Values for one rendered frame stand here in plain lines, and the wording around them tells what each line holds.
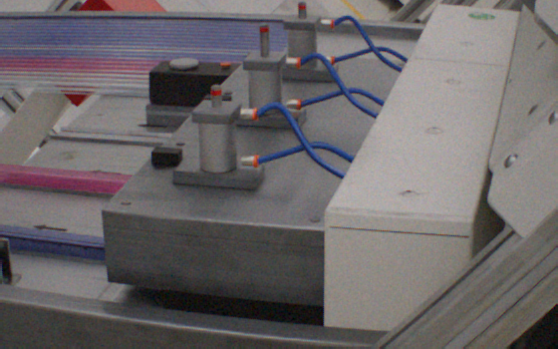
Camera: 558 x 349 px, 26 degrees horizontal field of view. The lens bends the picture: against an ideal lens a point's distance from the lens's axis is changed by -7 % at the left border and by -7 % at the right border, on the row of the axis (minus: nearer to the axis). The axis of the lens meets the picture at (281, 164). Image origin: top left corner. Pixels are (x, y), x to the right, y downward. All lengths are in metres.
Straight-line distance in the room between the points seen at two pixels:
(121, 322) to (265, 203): 0.11
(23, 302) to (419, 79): 0.33
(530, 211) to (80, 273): 0.32
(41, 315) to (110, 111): 0.40
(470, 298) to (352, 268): 0.09
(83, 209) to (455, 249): 0.32
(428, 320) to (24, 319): 0.25
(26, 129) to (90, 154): 0.91
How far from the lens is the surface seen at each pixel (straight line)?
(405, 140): 0.77
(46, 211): 0.89
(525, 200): 0.58
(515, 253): 0.59
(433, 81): 0.89
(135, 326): 0.70
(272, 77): 0.84
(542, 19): 0.61
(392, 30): 1.32
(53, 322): 0.73
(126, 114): 1.08
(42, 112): 1.88
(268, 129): 0.85
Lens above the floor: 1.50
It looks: 24 degrees down
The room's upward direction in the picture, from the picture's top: 45 degrees clockwise
